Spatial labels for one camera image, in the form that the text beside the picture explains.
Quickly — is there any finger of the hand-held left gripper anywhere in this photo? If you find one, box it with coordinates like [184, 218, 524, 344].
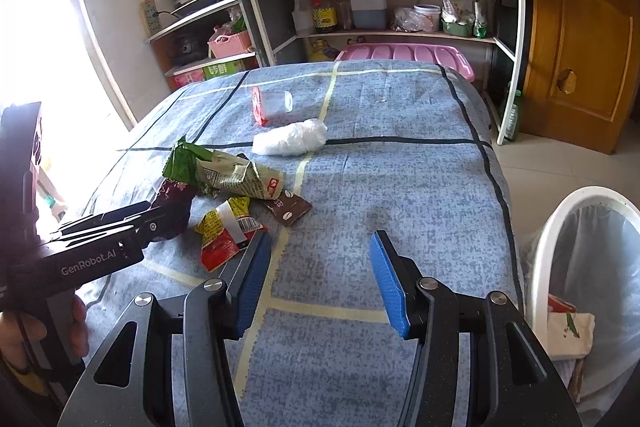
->
[59, 201, 152, 232]
[50, 213, 173, 244]

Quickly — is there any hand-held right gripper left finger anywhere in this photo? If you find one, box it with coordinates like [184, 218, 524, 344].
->
[59, 229, 273, 427]

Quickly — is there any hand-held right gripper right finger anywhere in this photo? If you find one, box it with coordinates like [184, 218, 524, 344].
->
[369, 229, 583, 427]

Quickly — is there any maroon snack wrapper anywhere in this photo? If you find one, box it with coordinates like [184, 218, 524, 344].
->
[147, 177, 201, 240]

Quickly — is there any yellow and red packet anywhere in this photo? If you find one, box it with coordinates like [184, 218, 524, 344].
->
[194, 197, 271, 273]

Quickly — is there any brown coffee wrapper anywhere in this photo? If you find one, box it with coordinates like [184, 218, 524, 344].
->
[262, 188, 313, 227]

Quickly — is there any olive printed packet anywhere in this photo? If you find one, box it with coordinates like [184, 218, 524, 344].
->
[195, 155, 286, 200]

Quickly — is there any white plastic bag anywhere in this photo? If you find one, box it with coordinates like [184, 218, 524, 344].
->
[251, 118, 329, 156]

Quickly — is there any white round trash bin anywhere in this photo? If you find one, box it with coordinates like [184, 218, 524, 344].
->
[520, 186, 640, 413]

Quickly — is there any clear cup with red lid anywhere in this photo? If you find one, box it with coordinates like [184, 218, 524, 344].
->
[251, 86, 294, 128]

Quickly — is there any beige paper bag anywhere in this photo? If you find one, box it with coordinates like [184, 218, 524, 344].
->
[547, 309, 596, 360]

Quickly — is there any translucent bin liner bag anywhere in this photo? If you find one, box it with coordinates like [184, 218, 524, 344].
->
[547, 202, 640, 408]

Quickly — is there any person's left hand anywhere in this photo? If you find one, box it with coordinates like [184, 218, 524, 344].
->
[0, 294, 90, 370]

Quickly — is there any blue-grey checked blanket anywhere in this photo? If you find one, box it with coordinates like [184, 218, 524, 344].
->
[75, 59, 526, 427]

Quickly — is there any green label carton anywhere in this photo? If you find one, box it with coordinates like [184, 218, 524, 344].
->
[202, 59, 247, 81]

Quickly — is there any black rice cooker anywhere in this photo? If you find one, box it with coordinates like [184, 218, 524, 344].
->
[167, 32, 208, 62]

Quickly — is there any green plastic bottle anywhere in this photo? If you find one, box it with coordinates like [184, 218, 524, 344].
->
[502, 89, 522, 142]

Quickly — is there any pink plastic basket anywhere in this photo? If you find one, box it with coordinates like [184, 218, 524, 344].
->
[207, 27, 252, 59]

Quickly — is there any low wooden shelf unit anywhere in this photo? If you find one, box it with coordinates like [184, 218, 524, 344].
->
[145, 0, 261, 90]

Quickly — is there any pink lidded storage box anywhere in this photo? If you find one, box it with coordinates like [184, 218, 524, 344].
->
[334, 43, 476, 82]

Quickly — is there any black induction cooker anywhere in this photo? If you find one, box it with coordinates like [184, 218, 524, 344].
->
[170, 0, 256, 18]

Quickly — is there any crumpled clear plastic bag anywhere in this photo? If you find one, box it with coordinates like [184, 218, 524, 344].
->
[390, 7, 421, 32]

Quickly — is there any green bowl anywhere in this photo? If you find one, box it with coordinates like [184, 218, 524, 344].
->
[441, 19, 475, 38]

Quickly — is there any white round tub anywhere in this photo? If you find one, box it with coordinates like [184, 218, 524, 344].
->
[413, 4, 442, 32]

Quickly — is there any white plastic bottle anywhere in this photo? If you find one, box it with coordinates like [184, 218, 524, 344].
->
[291, 0, 313, 35]

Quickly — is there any jerrycan with dark liquid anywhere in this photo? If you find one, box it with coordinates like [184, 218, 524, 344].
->
[349, 0, 388, 31]

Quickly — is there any cooking oil bottle yellow label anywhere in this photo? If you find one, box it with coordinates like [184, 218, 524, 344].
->
[311, 0, 340, 34]

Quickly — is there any green food packet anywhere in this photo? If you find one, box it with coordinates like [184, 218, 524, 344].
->
[472, 0, 490, 39]

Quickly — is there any wooden door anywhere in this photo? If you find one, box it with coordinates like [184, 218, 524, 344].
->
[520, 0, 640, 155]

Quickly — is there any wall power strip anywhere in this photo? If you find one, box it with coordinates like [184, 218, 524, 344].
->
[139, 0, 161, 35]

